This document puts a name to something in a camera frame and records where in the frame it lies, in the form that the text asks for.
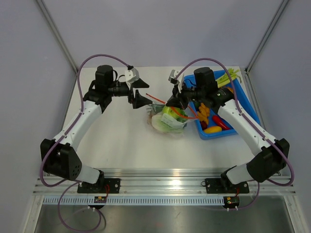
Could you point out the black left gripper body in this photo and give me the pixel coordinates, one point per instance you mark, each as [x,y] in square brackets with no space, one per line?
[119,89]

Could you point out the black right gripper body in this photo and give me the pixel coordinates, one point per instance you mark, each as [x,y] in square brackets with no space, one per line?
[184,94]

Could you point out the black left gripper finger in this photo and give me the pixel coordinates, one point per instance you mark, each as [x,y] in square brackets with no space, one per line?
[140,101]
[138,83]

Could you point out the napa cabbage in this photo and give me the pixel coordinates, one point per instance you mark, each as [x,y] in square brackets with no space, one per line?
[167,124]

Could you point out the clear zip bag orange zipper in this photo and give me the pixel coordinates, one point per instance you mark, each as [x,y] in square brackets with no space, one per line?
[188,115]

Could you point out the green apple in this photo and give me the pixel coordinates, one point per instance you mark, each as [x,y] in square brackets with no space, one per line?
[174,112]

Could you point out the green scallion bunch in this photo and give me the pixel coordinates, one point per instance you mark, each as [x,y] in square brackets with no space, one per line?
[155,108]

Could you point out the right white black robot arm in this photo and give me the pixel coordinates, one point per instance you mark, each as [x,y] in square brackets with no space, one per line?
[270,154]

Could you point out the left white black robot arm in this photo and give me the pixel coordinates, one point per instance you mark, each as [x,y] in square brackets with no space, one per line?
[59,156]

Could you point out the light green leafy vegetable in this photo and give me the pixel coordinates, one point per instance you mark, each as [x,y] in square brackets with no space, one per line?
[224,79]

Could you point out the orange ginger root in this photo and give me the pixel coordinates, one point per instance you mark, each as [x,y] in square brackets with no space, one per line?
[203,113]

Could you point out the red chili pepper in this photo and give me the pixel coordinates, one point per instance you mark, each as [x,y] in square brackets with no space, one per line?
[218,121]

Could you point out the dark purple fruit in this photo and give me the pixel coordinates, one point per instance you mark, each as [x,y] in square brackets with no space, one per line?
[203,125]

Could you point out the yellow mango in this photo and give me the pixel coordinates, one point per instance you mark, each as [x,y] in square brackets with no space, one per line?
[213,129]

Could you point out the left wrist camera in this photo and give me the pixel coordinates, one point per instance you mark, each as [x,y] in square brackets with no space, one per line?
[131,75]

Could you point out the aluminium rail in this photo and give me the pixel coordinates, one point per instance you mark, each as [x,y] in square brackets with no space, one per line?
[163,182]

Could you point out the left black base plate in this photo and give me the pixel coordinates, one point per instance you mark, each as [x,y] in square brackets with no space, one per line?
[109,185]

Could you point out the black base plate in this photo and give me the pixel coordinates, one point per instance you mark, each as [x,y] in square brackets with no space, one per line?
[216,186]
[109,185]

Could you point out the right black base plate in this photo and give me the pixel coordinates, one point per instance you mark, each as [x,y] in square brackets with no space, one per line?
[216,186]

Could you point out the white slotted cable duct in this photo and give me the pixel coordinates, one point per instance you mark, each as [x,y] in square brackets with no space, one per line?
[136,200]

